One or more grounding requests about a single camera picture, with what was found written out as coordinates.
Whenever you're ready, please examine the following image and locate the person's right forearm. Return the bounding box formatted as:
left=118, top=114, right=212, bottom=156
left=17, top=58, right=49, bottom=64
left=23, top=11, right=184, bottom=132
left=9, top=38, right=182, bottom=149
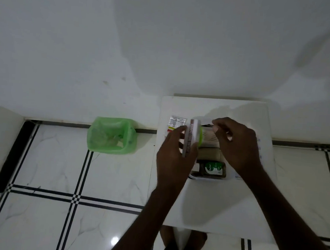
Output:
left=237, top=163, right=330, bottom=250

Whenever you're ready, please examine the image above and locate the brown bottle with green label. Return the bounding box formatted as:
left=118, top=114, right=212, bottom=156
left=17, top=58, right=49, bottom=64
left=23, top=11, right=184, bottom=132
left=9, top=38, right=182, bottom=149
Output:
left=197, top=159, right=227, bottom=179

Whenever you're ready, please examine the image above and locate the white first aid box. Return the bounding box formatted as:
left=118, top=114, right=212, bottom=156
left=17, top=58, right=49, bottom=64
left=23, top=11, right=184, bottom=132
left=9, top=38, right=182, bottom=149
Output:
left=189, top=114, right=268, bottom=185

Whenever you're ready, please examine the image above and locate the person's left leg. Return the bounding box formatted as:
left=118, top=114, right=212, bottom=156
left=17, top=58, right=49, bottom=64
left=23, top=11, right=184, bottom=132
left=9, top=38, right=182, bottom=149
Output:
left=159, top=225, right=179, bottom=247

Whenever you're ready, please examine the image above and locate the person's leg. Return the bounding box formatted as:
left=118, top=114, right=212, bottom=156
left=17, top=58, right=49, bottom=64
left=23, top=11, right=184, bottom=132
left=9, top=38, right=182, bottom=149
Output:
left=159, top=225, right=179, bottom=247
left=187, top=231, right=208, bottom=250

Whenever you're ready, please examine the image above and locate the person's left forearm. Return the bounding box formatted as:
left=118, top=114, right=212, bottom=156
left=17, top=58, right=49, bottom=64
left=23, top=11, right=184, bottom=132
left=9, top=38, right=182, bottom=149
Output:
left=106, top=182, right=191, bottom=250

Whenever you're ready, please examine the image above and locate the person's right hand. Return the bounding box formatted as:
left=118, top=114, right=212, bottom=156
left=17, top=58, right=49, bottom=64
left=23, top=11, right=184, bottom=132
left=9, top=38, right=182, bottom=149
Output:
left=208, top=116, right=267, bottom=179

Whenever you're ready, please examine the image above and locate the white sachet with red label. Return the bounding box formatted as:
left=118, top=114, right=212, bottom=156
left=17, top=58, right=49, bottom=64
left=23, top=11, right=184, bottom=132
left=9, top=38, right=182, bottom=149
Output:
left=166, top=115, right=187, bottom=134

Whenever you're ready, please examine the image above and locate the green bin with plastic liner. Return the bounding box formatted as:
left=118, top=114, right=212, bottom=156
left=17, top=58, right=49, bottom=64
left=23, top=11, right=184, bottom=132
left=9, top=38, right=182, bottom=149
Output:
left=86, top=116, right=139, bottom=156

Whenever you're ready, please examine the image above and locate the person's right leg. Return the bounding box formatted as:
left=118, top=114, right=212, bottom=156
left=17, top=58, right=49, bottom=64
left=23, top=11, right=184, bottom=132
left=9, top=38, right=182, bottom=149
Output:
left=187, top=231, right=208, bottom=250

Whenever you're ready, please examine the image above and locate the beige bandage roll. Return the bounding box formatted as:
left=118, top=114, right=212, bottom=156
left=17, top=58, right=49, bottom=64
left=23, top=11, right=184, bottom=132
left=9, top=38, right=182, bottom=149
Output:
left=200, top=126, right=222, bottom=149
left=197, top=147, right=226, bottom=162

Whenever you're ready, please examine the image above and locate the white and brown medicine box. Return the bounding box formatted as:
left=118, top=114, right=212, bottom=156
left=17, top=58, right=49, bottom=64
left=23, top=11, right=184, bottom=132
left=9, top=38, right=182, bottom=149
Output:
left=182, top=118, right=204, bottom=159

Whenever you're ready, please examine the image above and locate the person's left hand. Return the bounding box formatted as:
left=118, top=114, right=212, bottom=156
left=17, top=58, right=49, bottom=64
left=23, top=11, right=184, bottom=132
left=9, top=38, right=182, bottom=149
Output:
left=154, top=124, right=201, bottom=194

